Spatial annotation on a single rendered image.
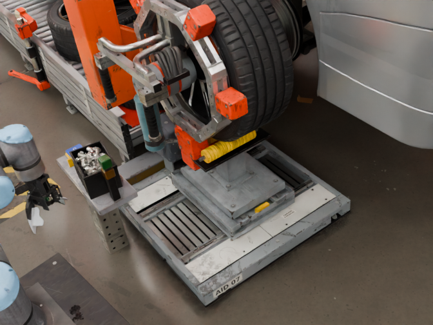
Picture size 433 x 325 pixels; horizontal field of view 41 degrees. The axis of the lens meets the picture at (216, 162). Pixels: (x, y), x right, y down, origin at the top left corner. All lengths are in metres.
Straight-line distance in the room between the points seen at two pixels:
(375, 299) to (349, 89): 0.89
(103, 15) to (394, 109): 1.26
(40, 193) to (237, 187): 0.99
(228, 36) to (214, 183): 0.87
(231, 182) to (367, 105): 0.84
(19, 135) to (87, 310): 0.72
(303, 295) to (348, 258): 0.27
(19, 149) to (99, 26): 0.88
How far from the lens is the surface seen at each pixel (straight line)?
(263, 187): 2.55
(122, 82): 2.64
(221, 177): 2.61
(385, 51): 1.84
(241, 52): 1.95
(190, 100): 2.42
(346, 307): 2.41
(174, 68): 1.92
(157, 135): 2.02
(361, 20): 1.87
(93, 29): 2.50
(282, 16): 2.34
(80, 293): 2.22
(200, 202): 2.62
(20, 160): 1.82
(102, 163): 2.15
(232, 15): 1.98
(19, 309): 1.91
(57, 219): 2.99
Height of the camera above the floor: 1.95
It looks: 40 degrees down
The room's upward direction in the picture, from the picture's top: 8 degrees counter-clockwise
